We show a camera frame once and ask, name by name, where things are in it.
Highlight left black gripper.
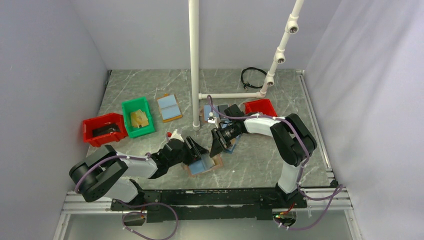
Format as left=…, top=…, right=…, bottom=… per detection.
left=168, top=135, right=209, bottom=168

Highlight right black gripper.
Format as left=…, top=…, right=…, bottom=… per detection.
left=209, top=123, right=242, bottom=158

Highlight brown blue card holder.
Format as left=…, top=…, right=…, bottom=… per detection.
left=182, top=154, right=224, bottom=177

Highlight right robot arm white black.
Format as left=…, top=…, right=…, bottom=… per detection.
left=209, top=104, right=317, bottom=208

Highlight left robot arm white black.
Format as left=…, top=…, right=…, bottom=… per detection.
left=69, top=132, right=209, bottom=210

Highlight card holder with black card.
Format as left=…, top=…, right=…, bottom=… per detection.
left=200, top=104, right=229, bottom=123

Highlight open empty blue card holder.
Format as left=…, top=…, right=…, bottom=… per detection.
left=156, top=94, right=183, bottom=123

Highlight gold cards in green bin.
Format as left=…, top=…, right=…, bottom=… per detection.
left=130, top=109, right=149, bottom=129

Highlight black cards in left bin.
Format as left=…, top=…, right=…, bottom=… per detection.
left=92, top=123, right=121, bottom=138

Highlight right red plastic bin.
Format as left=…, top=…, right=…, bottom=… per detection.
left=244, top=98, right=278, bottom=117

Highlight red plastic bin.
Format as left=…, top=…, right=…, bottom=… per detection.
left=244, top=98, right=278, bottom=117
left=82, top=112, right=129, bottom=147

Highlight green plastic bin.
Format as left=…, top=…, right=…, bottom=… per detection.
left=121, top=96, right=156, bottom=138

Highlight left red plastic bin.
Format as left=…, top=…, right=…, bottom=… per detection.
left=82, top=112, right=129, bottom=147

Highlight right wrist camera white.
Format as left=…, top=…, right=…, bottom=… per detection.
left=207, top=111, right=219, bottom=126

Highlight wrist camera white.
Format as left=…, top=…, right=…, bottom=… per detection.
left=166, top=129, right=185, bottom=142
left=207, top=111, right=219, bottom=126

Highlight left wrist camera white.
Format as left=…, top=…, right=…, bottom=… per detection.
left=166, top=129, right=185, bottom=142

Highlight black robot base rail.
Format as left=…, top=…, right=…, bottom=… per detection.
left=110, top=187, right=307, bottom=223

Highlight black coiled cable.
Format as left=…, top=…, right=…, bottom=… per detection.
left=240, top=66, right=269, bottom=91

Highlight white pvc pipe frame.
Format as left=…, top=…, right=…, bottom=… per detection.
left=188, top=0, right=304, bottom=131

